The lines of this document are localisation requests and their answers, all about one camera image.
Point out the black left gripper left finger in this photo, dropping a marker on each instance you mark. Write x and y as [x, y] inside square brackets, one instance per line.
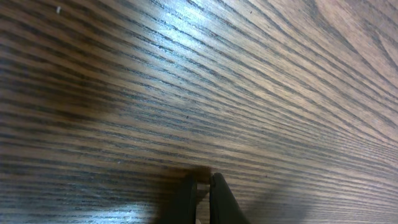
[182, 207]

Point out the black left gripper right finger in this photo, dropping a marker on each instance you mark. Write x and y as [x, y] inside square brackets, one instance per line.
[224, 208]

